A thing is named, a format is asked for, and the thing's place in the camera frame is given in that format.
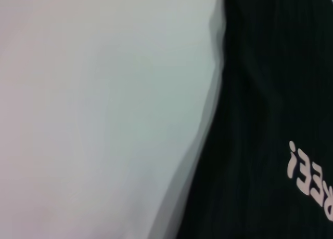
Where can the black shirt with FREE print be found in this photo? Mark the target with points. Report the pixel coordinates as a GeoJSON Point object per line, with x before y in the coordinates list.
{"type": "Point", "coordinates": [260, 119]}

